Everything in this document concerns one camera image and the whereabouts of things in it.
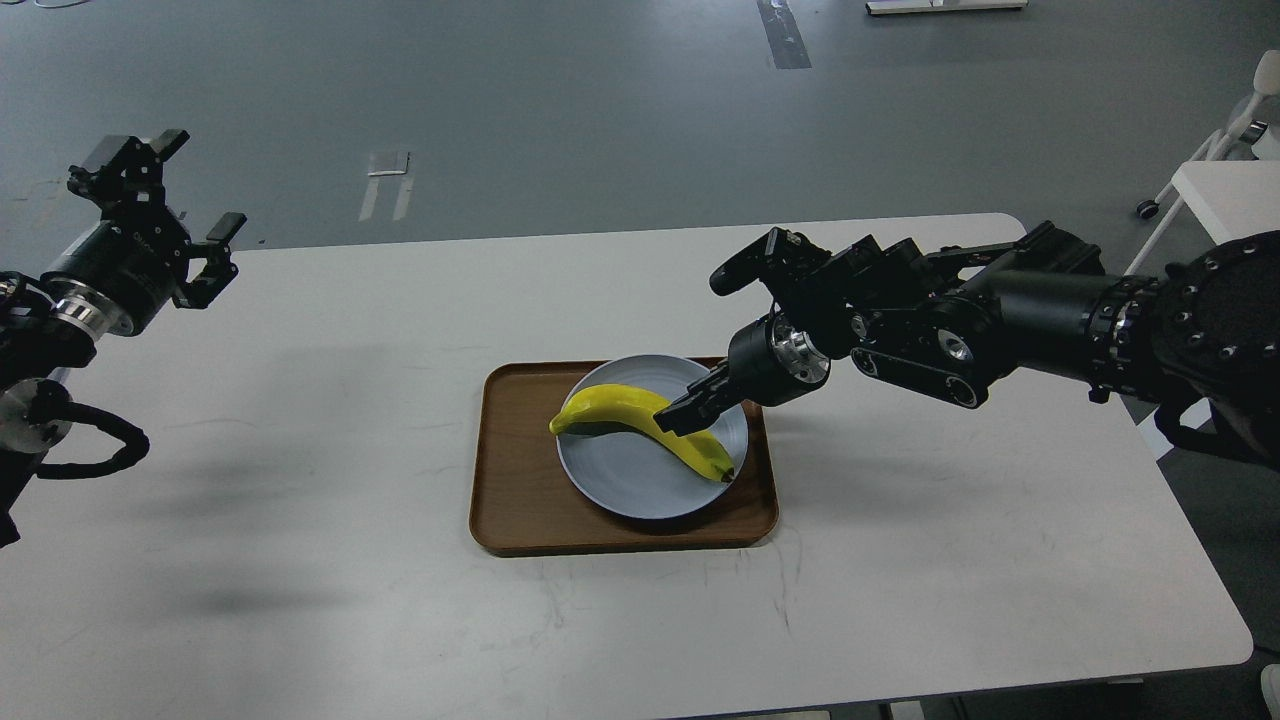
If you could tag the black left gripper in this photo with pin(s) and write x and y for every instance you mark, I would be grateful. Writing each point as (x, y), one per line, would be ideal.
(138, 255)

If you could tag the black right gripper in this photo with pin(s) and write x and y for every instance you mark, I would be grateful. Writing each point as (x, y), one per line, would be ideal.
(769, 362)

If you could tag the yellow banana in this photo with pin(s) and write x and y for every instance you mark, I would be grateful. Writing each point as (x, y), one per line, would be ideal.
(635, 408)

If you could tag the light blue plate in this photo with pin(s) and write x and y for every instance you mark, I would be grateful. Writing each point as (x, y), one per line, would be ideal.
(627, 473)

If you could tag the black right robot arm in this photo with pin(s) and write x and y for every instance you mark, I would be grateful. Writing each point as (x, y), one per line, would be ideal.
(948, 324)

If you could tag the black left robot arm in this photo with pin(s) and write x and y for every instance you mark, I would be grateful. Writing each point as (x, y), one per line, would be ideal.
(45, 434)

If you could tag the brown wooden tray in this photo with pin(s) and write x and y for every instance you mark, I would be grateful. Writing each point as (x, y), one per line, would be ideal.
(524, 505)

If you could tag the white board on floor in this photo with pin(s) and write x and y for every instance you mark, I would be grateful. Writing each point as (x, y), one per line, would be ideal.
(905, 7)

